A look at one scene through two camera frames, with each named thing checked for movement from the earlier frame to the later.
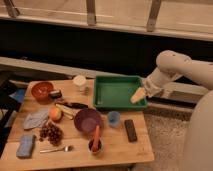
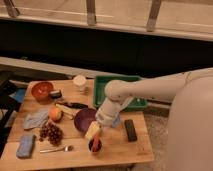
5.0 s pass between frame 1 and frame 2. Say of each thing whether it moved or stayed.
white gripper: moved
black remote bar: stayed
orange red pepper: stayed
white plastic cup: stayed
